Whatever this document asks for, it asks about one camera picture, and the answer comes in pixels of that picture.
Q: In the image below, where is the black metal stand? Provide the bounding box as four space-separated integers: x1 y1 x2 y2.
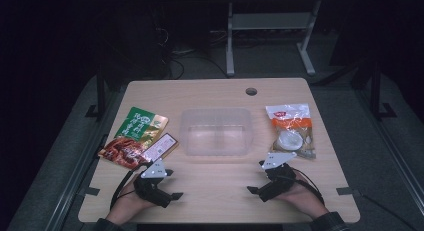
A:
369 59 398 121

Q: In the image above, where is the green seasoning packet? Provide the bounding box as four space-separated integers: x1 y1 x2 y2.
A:
98 106 170 170

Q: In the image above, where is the clear plastic container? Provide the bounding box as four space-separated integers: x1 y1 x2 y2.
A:
179 107 254 157

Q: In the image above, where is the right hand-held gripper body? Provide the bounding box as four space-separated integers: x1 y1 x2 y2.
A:
259 152 298 203

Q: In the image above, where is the person's right hand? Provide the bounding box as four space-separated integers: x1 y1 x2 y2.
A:
274 177 329 220

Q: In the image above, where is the orange and clear food packet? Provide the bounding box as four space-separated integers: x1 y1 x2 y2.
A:
265 103 317 160

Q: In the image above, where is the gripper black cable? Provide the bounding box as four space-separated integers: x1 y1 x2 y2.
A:
109 162 149 210
293 169 326 205

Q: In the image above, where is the thin black floor cable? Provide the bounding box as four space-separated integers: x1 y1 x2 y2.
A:
361 193 413 231

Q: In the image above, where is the grey metal stand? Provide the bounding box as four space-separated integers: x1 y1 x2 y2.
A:
225 0 323 77

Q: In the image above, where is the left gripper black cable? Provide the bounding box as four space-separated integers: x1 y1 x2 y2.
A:
109 162 149 210

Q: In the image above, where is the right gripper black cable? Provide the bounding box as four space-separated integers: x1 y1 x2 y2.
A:
293 169 326 205

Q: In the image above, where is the tangle of floor cables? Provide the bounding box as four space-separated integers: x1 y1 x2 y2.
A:
159 25 231 80

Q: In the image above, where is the person's left hand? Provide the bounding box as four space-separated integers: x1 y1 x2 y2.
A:
105 172 158 225

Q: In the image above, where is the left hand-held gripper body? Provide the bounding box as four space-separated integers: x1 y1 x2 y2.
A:
133 157 175 209

